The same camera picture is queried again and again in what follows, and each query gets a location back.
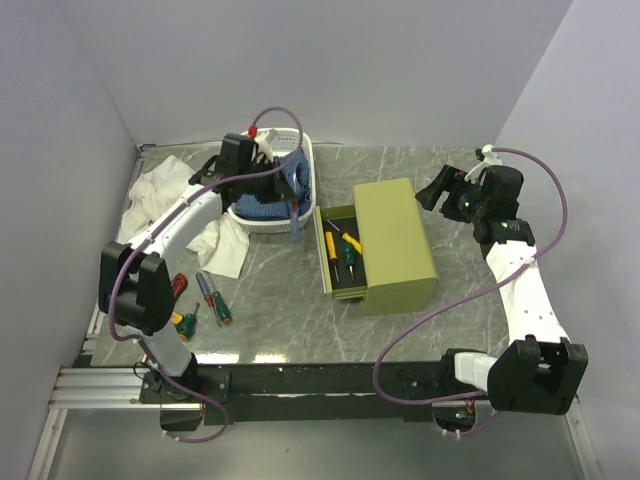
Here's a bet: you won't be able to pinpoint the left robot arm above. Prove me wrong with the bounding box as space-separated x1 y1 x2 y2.
99 127 296 402

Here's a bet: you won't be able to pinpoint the blue checkered cloth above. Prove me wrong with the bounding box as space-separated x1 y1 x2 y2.
233 150 313 221

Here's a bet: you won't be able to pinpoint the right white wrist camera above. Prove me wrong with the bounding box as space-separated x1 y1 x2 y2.
464 144 503 183

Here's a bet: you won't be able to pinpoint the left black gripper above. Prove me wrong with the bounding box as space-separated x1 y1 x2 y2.
240 156 299 205

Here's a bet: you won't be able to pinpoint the blue red handled screwdriver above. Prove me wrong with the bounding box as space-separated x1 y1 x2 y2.
290 171 299 243

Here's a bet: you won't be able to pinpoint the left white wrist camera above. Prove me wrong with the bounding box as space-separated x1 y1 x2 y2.
248 127 279 162

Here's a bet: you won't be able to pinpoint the aluminium frame rail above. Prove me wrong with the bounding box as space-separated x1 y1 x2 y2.
47 364 581 411

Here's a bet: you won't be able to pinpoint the yellow precision screwdriver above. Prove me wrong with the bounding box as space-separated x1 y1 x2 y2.
327 220 363 254

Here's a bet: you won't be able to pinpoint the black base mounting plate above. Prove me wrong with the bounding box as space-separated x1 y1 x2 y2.
137 362 497 434

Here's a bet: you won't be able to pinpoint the white plastic perforated basket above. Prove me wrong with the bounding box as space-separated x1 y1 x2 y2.
229 127 317 233

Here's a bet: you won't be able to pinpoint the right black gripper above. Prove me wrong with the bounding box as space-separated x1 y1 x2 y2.
414 165 489 224

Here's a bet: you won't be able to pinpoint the white cloth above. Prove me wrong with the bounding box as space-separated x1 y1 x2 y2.
116 155 249 279

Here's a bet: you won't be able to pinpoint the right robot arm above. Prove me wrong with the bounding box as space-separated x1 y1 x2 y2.
415 165 588 415

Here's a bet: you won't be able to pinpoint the yellow short screwdriver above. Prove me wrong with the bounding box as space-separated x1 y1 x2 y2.
324 231 340 282

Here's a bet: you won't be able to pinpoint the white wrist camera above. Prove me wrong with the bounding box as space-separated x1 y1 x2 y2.
248 127 279 162
464 144 503 183

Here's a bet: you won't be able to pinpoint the orange handled pliers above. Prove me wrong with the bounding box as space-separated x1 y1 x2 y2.
171 312 184 325

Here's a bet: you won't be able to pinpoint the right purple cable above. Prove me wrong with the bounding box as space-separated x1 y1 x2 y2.
373 147 569 437

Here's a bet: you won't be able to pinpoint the stubby green screwdriver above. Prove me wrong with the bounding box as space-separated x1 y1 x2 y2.
176 303 200 340

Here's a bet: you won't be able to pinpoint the olive green metal drawer box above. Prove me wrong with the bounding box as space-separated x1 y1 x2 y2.
353 178 439 316

